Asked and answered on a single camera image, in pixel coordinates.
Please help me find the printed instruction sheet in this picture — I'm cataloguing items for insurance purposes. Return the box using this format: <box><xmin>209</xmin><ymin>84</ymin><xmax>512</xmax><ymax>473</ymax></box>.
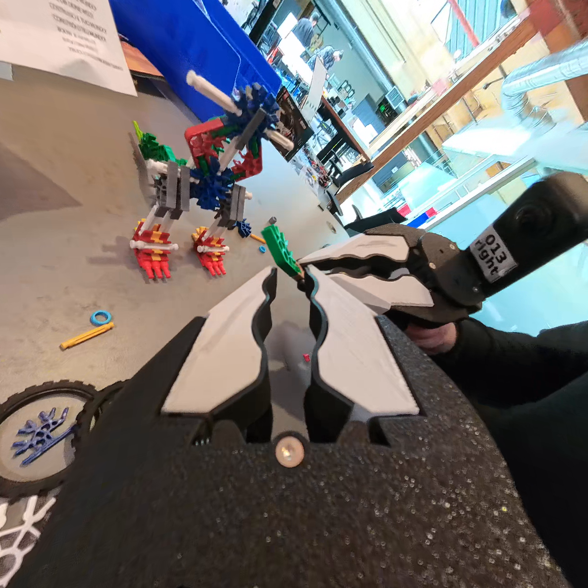
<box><xmin>0</xmin><ymin>0</ymin><xmax>138</xmax><ymax>95</ymax></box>

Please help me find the colourful toy construction model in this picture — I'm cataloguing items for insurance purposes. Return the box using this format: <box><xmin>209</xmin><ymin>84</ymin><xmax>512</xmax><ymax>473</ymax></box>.
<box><xmin>129</xmin><ymin>69</ymin><xmax>296</xmax><ymax>279</ymax></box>

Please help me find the white snowflake connector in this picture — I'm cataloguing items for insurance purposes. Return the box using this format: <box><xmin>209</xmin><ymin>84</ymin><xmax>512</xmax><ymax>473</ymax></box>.
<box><xmin>0</xmin><ymin>495</ymin><xmax>58</xmax><ymax>588</ymax></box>

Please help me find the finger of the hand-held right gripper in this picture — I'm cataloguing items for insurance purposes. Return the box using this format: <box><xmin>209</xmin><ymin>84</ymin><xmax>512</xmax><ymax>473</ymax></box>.
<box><xmin>315</xmin><ymin>267</ymin><xmax>436</xmax><ymax>315</ymax></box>
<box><xmin>300</xmin><ymin>232</ymin><xmax>420</xmax><ymax>271</ymax></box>

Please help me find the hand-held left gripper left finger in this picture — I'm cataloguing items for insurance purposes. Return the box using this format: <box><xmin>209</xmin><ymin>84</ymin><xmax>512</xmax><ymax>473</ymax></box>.
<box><xmin>161</xmin><ymin>267</ymin><xmax>278</xmax><ymax>430</ymax></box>

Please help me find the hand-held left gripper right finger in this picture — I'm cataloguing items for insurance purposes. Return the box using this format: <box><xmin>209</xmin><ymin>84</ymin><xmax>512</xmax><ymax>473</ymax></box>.
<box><xmin>306</xmin><ymin>267</ymin><xmax>420</xmax><ymax>432</ymax></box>

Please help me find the person's right hand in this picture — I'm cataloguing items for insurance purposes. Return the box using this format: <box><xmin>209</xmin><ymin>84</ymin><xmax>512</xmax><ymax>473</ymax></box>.
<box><xmin>405</xmin><ymin>317</ymin><xmax>458</xmax><ymax>355</ymax></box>

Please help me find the blue plastic bin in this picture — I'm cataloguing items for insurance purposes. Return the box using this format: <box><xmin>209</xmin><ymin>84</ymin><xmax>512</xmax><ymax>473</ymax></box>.
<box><xmin>109</xmin><ymin>0</ymin><xmax>284</xmax><ymax>100</ymax></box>

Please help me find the silver air duct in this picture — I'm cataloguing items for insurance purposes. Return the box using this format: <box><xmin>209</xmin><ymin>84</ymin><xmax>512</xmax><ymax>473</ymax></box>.
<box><xmin>501</xmin><ymin>42</ymin><xmax>588</xmax><ymax>106</ymax></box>

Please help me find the green fan-shaped connector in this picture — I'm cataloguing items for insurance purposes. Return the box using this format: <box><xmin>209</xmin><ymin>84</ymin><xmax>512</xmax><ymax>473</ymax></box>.
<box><xmin>261</xmin><ymin>224</ymin><xmax>304</xmax><ymax>281</ymax></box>

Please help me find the black toy tire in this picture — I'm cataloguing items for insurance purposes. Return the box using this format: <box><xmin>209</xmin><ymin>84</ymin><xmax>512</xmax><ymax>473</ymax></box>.
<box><xmin>74</xmin><ymin>380</ymin><xmax>129</xmax><ymax>453</ymax></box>
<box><xmin>0</xmin><ymin>382</ymin><xmax>100</xmax><ymax>499</ymax></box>

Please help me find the black printed box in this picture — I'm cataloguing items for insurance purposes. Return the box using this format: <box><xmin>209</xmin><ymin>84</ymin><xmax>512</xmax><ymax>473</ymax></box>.
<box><xmin>274</xmin><ymin>88</ymin><xmax>318</xmax><ymax>161</ymax></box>

